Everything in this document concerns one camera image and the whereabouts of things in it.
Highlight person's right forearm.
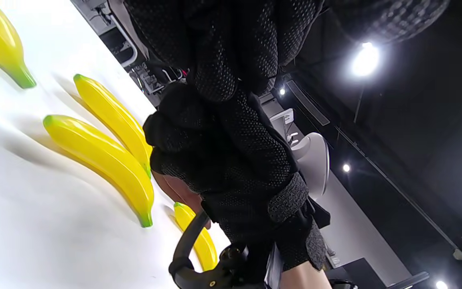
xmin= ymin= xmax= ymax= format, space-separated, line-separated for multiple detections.
xmin=279 ymin=262 xmax=332 ymax=289

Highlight person's right hand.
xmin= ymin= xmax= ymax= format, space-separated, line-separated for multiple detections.
xmin=143 ymin=82 xmax=332 ymax=272

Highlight yellow plastic banana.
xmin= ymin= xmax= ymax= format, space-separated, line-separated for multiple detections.
xmin=73 ymin=74 xmax=154 ymax=177
xmin=174 ymin=202 xmax=219 ymax=272
xmin=0 ymin=0 xmax=37 ymax=89
xmin=43 ymin=115 xmax=155 ymax=228

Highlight person's left hand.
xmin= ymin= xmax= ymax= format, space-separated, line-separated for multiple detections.
xmin=123 ymin=0 xmax=451 ymax=102

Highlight long ceiling light strip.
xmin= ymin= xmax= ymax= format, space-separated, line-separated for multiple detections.
xmin=351 ymin=42 xmax=381 ymax=77

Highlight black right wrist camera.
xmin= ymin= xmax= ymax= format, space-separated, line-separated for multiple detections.
xmin=169 ymin=211 xmax=280 ymax=289

